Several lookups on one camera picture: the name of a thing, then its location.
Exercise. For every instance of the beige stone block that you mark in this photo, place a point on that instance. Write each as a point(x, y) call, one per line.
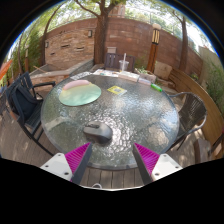
point(163, 70)

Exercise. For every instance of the dark wicker chair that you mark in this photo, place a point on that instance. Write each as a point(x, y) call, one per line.
point(191, 113)

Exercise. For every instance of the dark grey computer mouse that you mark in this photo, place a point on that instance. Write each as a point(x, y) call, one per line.
point(98, 132)

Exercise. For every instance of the white box on wall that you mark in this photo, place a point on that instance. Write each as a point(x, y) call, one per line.
point(111, 50)

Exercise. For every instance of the thick forked tree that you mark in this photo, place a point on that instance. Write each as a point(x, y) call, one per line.
point(100, 40)

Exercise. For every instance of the white book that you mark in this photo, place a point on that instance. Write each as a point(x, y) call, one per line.
point(128, 76)

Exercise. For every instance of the small green object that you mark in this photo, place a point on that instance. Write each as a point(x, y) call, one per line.
point(156, 87)

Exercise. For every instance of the clear plastic cup with straw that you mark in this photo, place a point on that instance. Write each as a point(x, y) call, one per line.
point(123, 66)

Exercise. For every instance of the slim leaning tree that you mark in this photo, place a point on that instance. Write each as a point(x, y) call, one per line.
point(184, 43)

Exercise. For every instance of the dark wall lamp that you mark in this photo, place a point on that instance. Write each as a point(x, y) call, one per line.
point(46, 44)
point(90, 33)

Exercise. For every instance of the curved wooden bench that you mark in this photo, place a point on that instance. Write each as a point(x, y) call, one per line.
point(200, 91)

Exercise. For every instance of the black slatted chair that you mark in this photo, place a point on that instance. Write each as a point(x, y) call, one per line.
point(25, 103)

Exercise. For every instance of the thin curved tree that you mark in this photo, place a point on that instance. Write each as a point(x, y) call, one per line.
point(42, 50)

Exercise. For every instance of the pale blue booklet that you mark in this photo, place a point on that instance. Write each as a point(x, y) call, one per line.
point(144, 80)

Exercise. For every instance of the yellow square card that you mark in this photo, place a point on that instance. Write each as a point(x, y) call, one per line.
point(116, 90)

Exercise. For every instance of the colourful picture book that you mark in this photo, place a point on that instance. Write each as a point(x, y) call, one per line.
point(106, 73)

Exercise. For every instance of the wooden garden lamp post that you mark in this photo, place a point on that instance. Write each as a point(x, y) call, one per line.
point(154, 50)

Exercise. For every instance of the white number plate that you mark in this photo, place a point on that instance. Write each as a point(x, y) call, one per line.
point(80, 75)

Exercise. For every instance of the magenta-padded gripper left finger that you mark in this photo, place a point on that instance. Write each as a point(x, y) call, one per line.
point(76, 159)

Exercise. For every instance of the dark wooden chair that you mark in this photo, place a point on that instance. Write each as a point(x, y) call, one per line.
point(112, 61)

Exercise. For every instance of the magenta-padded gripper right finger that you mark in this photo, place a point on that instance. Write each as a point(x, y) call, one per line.
point(149, 159)

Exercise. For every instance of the stone raised planter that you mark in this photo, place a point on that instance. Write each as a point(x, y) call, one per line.
point(60, 73)

